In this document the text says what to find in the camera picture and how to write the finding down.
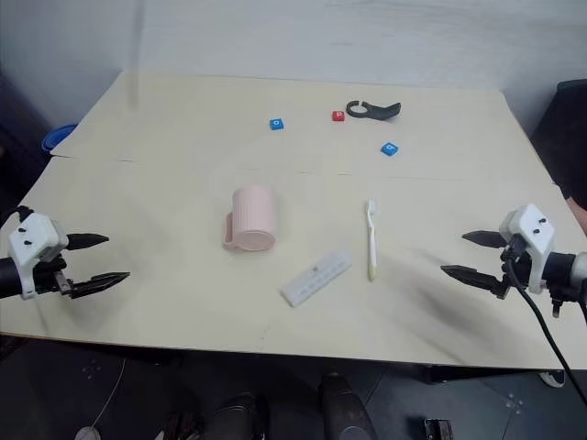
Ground white toothbrush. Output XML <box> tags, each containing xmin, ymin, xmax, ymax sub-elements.
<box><xmin>364</xmin><ymin>198</ymin><xmax>382</xmax><ymax>282</ymax></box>

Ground white shoe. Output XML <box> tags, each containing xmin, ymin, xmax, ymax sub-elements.
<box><xmin>537</xmin><ymin>369</ymin><xmax>567</xmax><ymax>389</ymax></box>

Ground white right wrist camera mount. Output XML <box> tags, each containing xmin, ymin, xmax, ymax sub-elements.
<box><xmin>498</xmin><ymin>203</ymin><xmax>557</xmax><ymax>294</ymax></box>

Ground black ring clip holder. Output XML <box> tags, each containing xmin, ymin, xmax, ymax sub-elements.
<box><xmin>346</xmin><ymin>100</ymin><xmax>403</xmax><ymax>123</ymax></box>

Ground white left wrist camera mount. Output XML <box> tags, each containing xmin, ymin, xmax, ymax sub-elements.
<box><xmin>8</xmin><ymin>213</ymin><xmax>71</xmax><ymax>302</ymax></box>

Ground blue plastic bowl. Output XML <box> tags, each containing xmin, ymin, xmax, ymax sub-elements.
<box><xmin>39</xmin><ymin>123</ymin><xmax>79</xmax><ymax>153</ymax></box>

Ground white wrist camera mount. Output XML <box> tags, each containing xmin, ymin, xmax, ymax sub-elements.
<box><xmin>498</xmin><ymin>203</ymin><xmax>557</xmax><ymax>294</ymax></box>
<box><xmin>8</xmin><ymin>213</ymin><xmax>71</xmax><ymax>302</ymax></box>

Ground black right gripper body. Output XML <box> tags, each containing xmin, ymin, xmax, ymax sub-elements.
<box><xmin>498</xmin><ymin>233</ymin><xmax>537</xmax><ymax>300</ymax></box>

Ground black chair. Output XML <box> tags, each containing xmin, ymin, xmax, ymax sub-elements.
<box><xmin>530</xmin><ymin>79</ymin><xmax>587</xmax><ymax>208</ymax></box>

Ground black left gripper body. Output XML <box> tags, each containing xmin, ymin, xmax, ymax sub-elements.
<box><xmin>32</xmin><ymin>255</ymin><xmax>78</xmax><ymax>300</ymax></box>

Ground black floor device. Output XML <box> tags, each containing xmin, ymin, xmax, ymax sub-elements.
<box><xmin>423</xmin><ymin>417</ymin><xmax>458</xmax><ymax>440</ymax></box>

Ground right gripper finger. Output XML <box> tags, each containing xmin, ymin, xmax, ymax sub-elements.
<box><xmin>439</xmin><ymin>264</ymin><xmax>511</xmax><ymax>300</ymax></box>
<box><xmin>461</xmin><ymin>230</ymin><xmax>506</xmax><ymax>251</ymax></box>

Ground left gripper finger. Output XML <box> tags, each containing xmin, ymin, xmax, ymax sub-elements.
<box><xmin>68</xmin><ymin>271</ymin><xmax>132</xmax><ymax>301</ymax></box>
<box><xmin>67</xmin><ymin>233</ymin><xmax>111</xmax><ymax>251</ymax></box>

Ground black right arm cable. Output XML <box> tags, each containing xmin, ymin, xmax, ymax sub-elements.
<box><xmin>502</xmin><ymin>233</ymin><xmax>587</xmax><ymax>407</ymax></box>

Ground thin white cord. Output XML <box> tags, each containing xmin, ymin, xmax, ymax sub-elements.
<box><xmin>90</xmin><ymin>358</ymin><xmax>127</xmax><ymax>430</ymax></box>

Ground pink ribbed cup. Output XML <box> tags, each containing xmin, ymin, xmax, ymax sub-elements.
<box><xmin>222</xmin><ymin>184</ymin><xmax>279</xmax><ymax>253</ymax></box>

